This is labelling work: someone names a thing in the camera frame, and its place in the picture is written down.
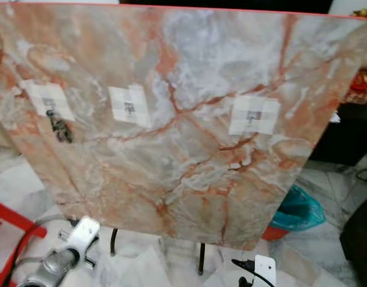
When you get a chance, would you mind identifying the black board stand leg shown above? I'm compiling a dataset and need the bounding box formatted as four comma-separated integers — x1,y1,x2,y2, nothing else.
110,228,120,257
198,242,207,276

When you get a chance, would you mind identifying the teal bag lined bin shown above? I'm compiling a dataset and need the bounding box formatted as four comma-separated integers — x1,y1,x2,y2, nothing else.
262,184,326,242

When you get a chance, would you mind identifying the black bulky object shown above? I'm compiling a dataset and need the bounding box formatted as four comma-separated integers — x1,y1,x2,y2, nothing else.
340,209,367,287

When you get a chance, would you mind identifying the red gold decoration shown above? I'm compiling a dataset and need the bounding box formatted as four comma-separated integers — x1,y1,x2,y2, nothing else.
347,8,367,106

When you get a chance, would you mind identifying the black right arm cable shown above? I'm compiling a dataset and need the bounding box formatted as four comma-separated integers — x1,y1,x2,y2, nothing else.
231,258,262,287

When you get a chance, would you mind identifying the dark key bunch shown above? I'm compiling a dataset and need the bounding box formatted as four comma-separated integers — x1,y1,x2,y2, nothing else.
45,108,74,145

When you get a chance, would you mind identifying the black television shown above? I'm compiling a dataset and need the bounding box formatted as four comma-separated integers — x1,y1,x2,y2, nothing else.
119,0,332,14

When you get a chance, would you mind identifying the red plastic stool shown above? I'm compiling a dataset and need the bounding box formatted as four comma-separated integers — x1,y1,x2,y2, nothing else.
0,200,40,287

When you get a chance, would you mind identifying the red-edged marble pattern board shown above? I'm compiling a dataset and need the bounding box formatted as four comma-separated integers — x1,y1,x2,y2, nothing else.
0,1,367,252

